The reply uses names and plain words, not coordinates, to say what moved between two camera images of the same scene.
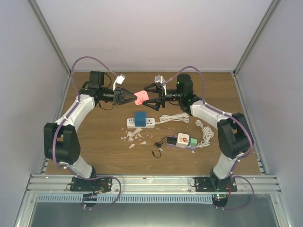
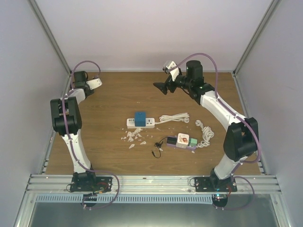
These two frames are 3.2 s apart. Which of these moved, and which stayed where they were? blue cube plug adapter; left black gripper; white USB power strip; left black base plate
Moved: left black gripper
Stayed: left black base plate; blue cube plug adapter; white USB power strip
